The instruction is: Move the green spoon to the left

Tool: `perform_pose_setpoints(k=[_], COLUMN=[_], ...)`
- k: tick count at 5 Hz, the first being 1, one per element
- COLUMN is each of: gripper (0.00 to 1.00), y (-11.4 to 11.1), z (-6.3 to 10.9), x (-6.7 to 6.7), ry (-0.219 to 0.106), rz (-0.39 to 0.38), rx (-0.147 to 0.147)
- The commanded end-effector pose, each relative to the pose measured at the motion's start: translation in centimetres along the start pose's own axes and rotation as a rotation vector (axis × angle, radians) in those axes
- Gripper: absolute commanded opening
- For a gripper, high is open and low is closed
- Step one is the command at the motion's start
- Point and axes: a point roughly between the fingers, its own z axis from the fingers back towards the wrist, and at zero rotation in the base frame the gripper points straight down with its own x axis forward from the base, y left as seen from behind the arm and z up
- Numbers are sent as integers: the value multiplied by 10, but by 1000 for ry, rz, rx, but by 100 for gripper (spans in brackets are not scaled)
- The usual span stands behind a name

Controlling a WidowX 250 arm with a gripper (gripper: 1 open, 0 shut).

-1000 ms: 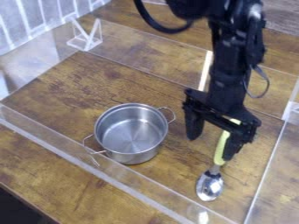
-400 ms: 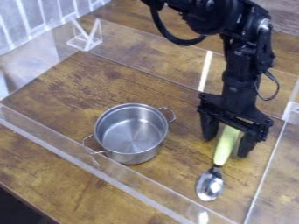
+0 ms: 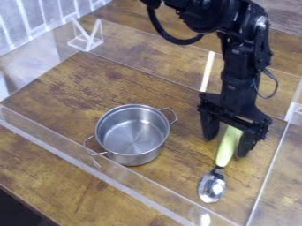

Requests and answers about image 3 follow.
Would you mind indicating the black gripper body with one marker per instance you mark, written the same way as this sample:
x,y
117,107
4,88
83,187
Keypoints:
x,y
249,119

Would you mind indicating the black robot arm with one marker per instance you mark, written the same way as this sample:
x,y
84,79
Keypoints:
x,y
241,25

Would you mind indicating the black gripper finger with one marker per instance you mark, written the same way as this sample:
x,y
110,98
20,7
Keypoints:
x,y
210,125
248,142

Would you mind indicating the green handled metal spoon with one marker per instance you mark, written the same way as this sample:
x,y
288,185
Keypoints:
x,y
211,186

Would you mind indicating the stainless steel pot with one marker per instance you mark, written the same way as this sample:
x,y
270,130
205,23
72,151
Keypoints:
x,y
130,134

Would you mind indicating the clear acrylic triangular stand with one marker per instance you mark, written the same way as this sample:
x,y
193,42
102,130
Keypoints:
x,y
84,41

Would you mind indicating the clear acrylic enclosure wall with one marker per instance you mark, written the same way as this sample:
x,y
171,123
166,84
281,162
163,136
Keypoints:
x,y
170,203

